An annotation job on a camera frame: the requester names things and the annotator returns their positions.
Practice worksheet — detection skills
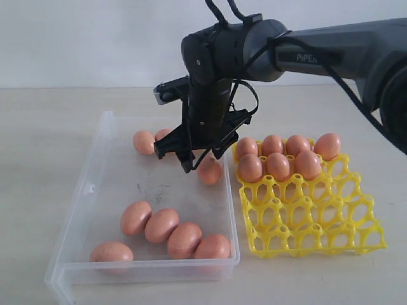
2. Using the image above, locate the clear plastic storage box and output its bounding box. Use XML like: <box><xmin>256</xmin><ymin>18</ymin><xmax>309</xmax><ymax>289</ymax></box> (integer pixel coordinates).
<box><xmin>45</xmin><ymin>111</ymin><xmax>240</xmax><ymax>304</ymax></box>

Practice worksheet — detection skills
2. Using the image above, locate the yellow plastic egg tray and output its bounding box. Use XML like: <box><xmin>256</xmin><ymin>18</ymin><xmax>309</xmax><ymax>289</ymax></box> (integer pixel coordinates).
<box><xmin>237</xmin><ymin>153</ymin><xmax>387</xmax><ymax>258</ymax></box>

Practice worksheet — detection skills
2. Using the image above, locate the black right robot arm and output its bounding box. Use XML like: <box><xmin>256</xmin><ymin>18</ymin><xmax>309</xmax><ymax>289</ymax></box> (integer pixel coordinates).
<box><xmin>154</xmin><ymin>16</ymin><xmax>406</xmax><ymax>172</ymax></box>

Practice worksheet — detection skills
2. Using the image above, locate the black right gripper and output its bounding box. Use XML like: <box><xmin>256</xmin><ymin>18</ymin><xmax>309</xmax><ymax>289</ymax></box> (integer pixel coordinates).
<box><xmin>154</xmin><ymin>79</ymin><xmax>253</xmax><ymax>173</ymax></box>

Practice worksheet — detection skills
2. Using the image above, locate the brown egg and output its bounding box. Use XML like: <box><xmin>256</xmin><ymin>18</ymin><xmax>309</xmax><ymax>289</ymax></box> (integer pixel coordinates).
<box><xmin>237</xmin><ymin>154</ymin><xmax>263</xmax><ymax>183</ymax></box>
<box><xmin>286</xmin><ymin>135</ymin><xmax>311</xmax><ymax>157</ymax></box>
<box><xmin>294</xmin><ymin>151</ymin><xmax>322</xmax><ymax>180</ymax></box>
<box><xmin>266</xmin><ymin>152</ymin><xmax>291</xmax><ymax>182</ymax></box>
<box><xmin>155</xmin><ymin>128</ymin><xmax>172</xmax><ymax>142</ymax></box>
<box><xmin>236</xmin><ymin>137</ymin><xmax>258</xmax><ymax>160</ymax></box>
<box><xmin>197</xmin><ymin>156</ymin><xmax>222</xmax><ymax>186</ymax></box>
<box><xmin>133</xmin><ymin>130</ymin><xmax>155</xmax><ymax>155</ymax></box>
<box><xmin>167</xmin><ymin>222</ymin><xmax>202</xmax><ymax>259</ymax></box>
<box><xmin>261</xmin><ymin>135</ymin><xmax>285</xmax><ymax>156</ymax></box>
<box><xmin>194</xmin><ymin>234</ymin><xmax>231</xmax><ymax>259</ymax></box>
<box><xmin>314</xmin><ymin>133</ymin><xmax>341</xmax><ymax>161</ymax></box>
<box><xmin>144</xmin><ymin>208</ymin><xmax>179</xmax><ymax>243</ymax></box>
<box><xmin>120</xmin><ymin>201</ymin><xmax>152</xmax><ymax>236</ymax></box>
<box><xmin>89</xmin><ymin>241</ymin><xmax>134</xmax><ymax>262</ymax></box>

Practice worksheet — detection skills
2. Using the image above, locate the black camera cable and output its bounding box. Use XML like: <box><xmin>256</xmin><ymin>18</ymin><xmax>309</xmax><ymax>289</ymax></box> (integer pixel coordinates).
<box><xmin>183</xmin><ymin>0</ymin><xmax>407</xmax><ymax>174</ymax></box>

